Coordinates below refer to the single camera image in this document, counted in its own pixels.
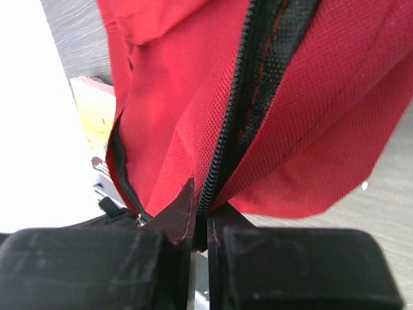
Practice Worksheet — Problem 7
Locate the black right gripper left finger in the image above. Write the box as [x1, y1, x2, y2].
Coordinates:
[1, 179, 196, 309]

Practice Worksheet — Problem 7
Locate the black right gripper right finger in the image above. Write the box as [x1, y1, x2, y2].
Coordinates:
[207, 204, 403, 309]

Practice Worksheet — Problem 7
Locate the red student backpack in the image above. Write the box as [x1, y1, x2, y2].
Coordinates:
[96, 0, 413, 223]

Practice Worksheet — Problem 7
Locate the yellow illustrated book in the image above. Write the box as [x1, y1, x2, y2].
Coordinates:
[70, 76, 122, 203]

